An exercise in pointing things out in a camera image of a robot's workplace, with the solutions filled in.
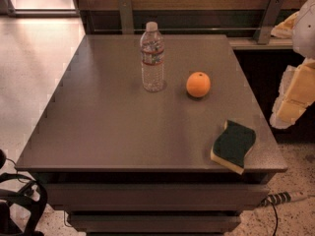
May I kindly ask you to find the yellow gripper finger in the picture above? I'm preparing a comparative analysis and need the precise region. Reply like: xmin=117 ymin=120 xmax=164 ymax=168
xmin=270 ymin=58 xmax=315 ymax=129
xmin=271 ymin=12 xmax=298 ymax=38

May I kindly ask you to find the clear plastic water bottle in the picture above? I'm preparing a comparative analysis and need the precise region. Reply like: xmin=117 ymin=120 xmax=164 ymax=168
xmin=140 ymin=22 xmax=164 ymax=92

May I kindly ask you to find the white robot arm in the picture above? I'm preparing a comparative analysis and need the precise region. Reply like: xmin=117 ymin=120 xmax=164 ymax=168
xmin=270 ymin=0 xmax=315 ymax=129

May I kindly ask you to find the green yellow sponge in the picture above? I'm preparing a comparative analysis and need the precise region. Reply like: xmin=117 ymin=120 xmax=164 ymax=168
xmin=210 ymin=120 xmax=256 ymax=175

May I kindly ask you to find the orange fruit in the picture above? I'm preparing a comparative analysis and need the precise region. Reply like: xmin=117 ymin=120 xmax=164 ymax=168
xmin=186 ymin=72 xmax=211 ymax=98

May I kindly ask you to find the white power strip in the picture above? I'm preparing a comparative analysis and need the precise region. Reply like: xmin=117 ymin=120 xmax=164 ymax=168
xmin=258 ymin=191 xmax=314 ymax=207

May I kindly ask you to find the grey drawer cabinet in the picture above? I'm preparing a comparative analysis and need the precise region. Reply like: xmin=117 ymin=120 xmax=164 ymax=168
xmin=17 ymin=35 xmax=286 ymax=236

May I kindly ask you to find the right metal wall bracket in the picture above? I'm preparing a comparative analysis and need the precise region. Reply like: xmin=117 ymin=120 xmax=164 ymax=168
xmin=253 ymin=0 xmax=284 ymax=45

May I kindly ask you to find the metal wall bracket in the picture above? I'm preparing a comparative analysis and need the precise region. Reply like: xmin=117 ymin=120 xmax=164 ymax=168
xmin=118 ymin=0 xmax=134 ymax=34
xmin=253 ymin=0 xmax=284 ymax=45

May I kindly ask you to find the black power cable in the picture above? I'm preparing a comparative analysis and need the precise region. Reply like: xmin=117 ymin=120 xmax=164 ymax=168
xmin=268 ymin=202 xmax=280 ymax=236

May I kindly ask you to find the left metal wall bracket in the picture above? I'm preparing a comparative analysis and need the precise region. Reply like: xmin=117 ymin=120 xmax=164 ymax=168
xmin=118 ymin=0 xmax=134 ymax=34

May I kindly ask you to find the black bag with straps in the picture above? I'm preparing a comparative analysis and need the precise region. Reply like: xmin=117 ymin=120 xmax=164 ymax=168
xmin=0 ymin=148 xmax=49 ymax=236

